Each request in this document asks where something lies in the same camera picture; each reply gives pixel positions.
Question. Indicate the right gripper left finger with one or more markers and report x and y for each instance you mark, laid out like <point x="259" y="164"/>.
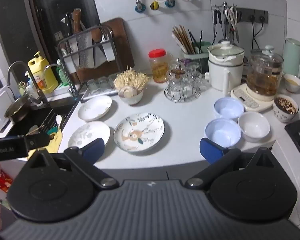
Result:
<point x="84" y="159"/>

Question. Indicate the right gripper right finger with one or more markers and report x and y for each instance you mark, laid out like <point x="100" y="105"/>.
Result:
<point x="220" y="159"/>

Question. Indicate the white plate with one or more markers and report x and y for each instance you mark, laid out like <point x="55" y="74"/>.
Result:
<point x="88" y="133"/>
<point x="95" y="108"/>

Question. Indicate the blue plastic bowl front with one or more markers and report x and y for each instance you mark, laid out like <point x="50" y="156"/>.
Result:
<point x="224" y="132"/>

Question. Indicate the blue plastic bowl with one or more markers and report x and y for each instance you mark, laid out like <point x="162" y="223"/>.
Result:
<point x="228" y="108"/>
<point x="224" y="132"/>

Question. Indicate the white bowl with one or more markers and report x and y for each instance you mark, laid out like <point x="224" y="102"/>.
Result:
<point x="254" y="126"/>

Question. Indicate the rabbit pattern plate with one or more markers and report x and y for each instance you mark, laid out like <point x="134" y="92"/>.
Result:
<point x="139" y="132"/>

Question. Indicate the yellow sponge cloth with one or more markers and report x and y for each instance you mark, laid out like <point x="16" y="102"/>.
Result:
<point x="55" y="141"/>

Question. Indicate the steel pot in sink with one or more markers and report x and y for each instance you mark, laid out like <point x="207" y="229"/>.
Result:
<point x="19" y="109"/>

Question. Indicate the white toaster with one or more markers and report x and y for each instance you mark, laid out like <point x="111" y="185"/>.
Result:
<point x="6" y="99"/>

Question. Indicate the bowl with mushrooms and onion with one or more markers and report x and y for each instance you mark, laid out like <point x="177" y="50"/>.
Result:
<point x="131" y="101"/>

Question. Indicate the half onion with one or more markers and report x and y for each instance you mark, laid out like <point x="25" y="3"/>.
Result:
<point x="128" y="92"/>

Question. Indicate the patterned bowl with grains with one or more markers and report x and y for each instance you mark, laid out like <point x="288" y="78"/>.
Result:
<point x="284" y="108"/>

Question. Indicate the yellow detergent bottle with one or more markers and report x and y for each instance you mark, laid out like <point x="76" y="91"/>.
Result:
<point x="44" y="78"/>

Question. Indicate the enoki mushroom bunch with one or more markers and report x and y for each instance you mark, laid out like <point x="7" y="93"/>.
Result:
<point x="131" y="78"/>

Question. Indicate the white electric pot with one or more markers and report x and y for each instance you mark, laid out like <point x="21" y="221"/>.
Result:
<point x="225" y="66"/>

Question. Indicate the glass tea kettle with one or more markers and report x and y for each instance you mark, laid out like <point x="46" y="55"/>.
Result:
<point x="263" y="80"/>

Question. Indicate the black knife rack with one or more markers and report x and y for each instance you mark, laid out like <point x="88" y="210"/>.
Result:
<point x="77" y="51"/>

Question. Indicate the green chopstick holder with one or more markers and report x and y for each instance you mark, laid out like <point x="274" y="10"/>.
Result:
<point x="201" y="57"/>

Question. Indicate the small cup with liquid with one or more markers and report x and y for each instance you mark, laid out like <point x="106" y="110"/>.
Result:
<point x="292" y="83"/>

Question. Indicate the wooden cutting board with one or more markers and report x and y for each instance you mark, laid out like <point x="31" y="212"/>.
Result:
<point x="123" y="50"/>

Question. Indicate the red lid jar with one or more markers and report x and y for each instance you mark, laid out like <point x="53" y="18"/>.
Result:
<point x="159" y="64"/>

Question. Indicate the scissors on hook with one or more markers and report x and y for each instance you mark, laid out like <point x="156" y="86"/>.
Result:
<point x="232" y="17"/>

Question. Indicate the black wall socket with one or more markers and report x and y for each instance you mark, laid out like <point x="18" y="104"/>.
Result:
<point x="252" y="15"/>

